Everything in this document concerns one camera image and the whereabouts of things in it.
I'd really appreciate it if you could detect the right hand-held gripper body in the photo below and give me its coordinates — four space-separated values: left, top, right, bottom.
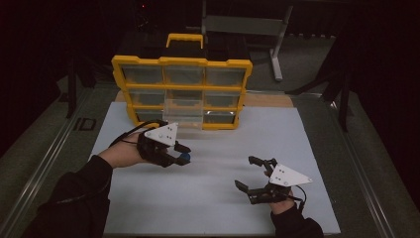
248 163 313 206

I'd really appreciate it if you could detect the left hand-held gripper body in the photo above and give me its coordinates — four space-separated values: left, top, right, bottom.
137 122 179 167

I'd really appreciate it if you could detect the clear plastic organizer drawer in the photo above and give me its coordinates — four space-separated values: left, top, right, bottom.
163 89 205 131

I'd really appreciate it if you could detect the yellow black drawer organizer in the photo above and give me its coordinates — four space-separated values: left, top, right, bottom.
111 31 254 131

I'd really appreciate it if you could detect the person's right hand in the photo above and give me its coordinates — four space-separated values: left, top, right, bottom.
267 197 296 216

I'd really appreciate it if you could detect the person's left hand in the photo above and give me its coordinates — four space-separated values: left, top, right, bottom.
97 131 149 170

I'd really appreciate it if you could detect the white foam board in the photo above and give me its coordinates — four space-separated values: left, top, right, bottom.
89 101 342 236

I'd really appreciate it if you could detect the set of clear drawers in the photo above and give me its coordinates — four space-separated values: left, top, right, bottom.
120 64 247 125

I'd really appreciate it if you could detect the black stand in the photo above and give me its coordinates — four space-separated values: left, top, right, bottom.
285 43 351 133
65 56 97 119

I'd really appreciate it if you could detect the grey metal stand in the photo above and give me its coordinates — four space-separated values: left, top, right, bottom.
186 0 295 82

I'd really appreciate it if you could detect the right hand-held gripper black cable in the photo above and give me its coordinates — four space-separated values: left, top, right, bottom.
290 183 308 212

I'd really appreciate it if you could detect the hand-held gripper black cable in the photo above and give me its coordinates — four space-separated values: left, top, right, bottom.
108 119 169 149
290 183 308 212

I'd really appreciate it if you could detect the left hand-held gripper black cable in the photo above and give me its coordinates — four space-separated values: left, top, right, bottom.
108 119 169 149

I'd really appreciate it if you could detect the aluminium rail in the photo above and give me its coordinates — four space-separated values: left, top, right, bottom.
0 88 93 238
325 98 420 238

